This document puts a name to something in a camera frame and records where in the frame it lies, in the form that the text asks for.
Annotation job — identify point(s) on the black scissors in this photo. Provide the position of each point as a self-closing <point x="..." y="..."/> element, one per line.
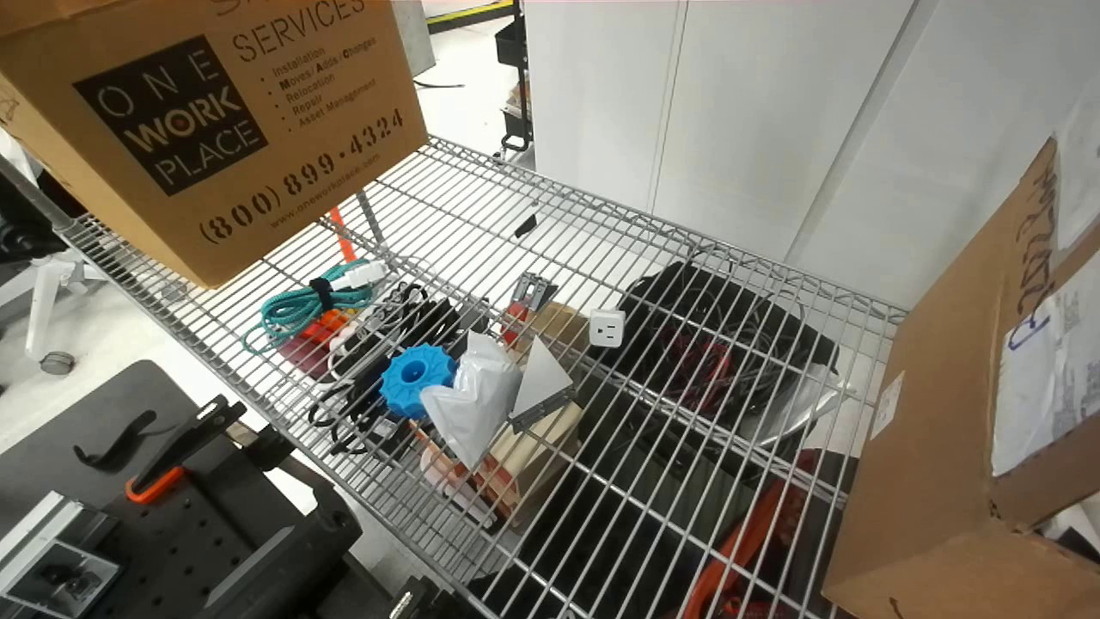
<point x="330" y="413"/>

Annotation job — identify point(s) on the orange small box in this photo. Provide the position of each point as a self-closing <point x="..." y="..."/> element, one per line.
<point x="320" y="330"/>

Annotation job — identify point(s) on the white flat strip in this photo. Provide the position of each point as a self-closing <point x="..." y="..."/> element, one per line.
<point x="35" y="523"/>

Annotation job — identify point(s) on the orange screwdriver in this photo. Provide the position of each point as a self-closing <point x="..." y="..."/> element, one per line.
<point x="340" y="233"/>

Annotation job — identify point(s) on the grey triangular sheet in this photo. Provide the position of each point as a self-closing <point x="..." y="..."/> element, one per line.
<point x="536" y="381"/>

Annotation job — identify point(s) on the plain open cardboard box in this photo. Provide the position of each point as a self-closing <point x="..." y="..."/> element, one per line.
<point x="951" y="457"/>

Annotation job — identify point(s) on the wooden block box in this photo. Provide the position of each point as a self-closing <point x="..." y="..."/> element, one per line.
<point x="536" y="450"/>

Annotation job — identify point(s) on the black hook tool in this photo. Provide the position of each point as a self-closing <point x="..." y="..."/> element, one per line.
<point x="109" y="450"/>

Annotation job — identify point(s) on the black and white photo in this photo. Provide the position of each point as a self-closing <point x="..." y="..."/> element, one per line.
<point x="64" y="577"/>

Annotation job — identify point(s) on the black bag under shelf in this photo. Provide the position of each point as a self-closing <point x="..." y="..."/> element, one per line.
<point x="689" y="310"/>

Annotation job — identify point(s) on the printed cardboard box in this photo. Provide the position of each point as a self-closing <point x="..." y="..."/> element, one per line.
<point x="320" y="68"/>

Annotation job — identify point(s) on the small brown cardboard box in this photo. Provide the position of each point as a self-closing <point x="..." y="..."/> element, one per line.
<point x="564" y="329"/>

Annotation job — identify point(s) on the white plastic bag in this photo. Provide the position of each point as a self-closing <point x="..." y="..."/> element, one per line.
<point x="477" y="399"/>

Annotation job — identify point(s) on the white paper sheet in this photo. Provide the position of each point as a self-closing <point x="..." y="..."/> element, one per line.
<point x="1051" y="379"/>

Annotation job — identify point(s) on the white charger head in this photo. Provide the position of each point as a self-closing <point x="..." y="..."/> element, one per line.
<point x="606" y="329"/>

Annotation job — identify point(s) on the orange tool under shelf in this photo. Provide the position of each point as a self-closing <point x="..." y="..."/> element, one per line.
<point x="743" y="550"/>

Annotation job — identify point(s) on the blue plastic gear spool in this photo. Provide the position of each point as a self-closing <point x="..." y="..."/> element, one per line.
<point x="415" y="381"/>

